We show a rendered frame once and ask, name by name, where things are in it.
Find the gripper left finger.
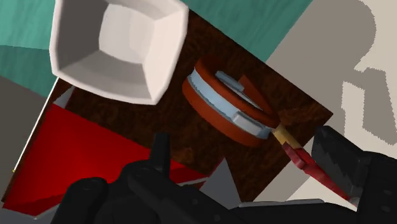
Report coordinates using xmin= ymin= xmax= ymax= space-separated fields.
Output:
xmin=51 ymin=132 xmax=246 ymax=224

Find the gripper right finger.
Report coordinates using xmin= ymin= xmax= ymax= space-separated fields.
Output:
xmin=311 ymin=125 xmax=397 ymax=224

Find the brown and red table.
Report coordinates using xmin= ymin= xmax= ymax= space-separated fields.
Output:
xmin=0 ymin=9 xmax=334 ymax=218

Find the red and blue round container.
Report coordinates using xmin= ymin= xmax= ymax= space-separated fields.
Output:
xmin=181 ymin=57 xmax=281 ymax=148

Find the white square bowl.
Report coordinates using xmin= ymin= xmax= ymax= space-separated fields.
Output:
xmin=48 ymin=0 xmax=190 ymax=106

